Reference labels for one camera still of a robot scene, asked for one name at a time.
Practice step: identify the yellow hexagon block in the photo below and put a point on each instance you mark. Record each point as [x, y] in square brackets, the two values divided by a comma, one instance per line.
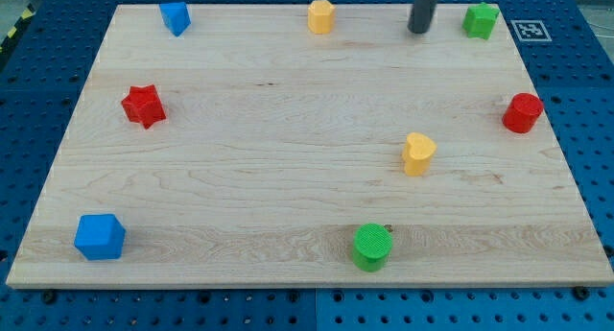
[321, 17]

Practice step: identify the light wooden board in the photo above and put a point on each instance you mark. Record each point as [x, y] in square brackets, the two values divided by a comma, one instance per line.
[278, 144]

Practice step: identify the green cylinder block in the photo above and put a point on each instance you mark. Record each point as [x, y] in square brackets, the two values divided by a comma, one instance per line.
[371, 247]

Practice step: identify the yellow heart block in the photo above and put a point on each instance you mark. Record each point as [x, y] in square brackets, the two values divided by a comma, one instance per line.
[417, 154]

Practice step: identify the red star block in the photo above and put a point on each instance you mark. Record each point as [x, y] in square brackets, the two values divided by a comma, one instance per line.
[142, 105]

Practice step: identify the blue triangle block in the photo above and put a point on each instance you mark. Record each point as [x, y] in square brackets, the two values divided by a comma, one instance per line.
[176, 17]

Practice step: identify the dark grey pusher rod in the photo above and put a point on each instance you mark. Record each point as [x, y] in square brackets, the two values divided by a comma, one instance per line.
[421, 16]

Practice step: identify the green star block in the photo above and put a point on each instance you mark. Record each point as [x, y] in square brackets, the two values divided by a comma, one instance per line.
[480, 20]

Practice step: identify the blue cube block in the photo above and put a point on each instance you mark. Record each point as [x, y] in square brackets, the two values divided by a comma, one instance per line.
[99, 237]

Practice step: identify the red cylinder block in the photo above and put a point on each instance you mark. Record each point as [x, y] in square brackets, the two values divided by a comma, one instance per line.
[522, 113]

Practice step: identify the white fiducial marker tag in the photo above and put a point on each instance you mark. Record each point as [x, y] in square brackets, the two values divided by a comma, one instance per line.
[528, 30]

